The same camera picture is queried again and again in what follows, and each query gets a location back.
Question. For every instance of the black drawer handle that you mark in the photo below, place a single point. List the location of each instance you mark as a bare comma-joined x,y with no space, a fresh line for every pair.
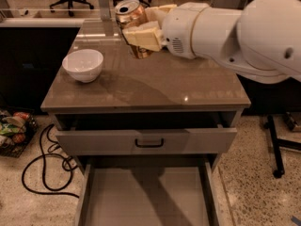
149,144

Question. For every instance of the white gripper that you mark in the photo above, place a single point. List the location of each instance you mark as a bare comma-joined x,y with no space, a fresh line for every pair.
178,28

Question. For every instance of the orange soda can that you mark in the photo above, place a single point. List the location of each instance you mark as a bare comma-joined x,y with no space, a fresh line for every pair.
130,13

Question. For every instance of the black stand leg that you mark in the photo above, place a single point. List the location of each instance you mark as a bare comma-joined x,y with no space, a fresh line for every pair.
277,143

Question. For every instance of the grey middle drawer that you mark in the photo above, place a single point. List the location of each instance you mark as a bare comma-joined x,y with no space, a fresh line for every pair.
154,195

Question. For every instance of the grey top drawer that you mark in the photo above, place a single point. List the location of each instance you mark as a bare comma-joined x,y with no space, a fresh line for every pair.
210,139

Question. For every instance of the metal post left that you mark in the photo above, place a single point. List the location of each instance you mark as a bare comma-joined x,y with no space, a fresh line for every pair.
105,10

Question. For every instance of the grey drawer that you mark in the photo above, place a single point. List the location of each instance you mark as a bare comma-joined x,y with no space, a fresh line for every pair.
210,139
154,195

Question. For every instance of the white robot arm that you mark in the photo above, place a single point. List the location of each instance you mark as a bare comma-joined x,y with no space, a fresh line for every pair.
261,42

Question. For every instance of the black wire basket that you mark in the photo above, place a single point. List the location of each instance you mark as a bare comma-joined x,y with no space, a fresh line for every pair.
17,128

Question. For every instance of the white ceramic bowl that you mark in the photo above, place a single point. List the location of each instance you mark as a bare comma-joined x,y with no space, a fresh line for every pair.
83,65

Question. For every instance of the grey drawer cabinet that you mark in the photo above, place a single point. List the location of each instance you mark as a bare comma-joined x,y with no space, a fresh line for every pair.
161,91

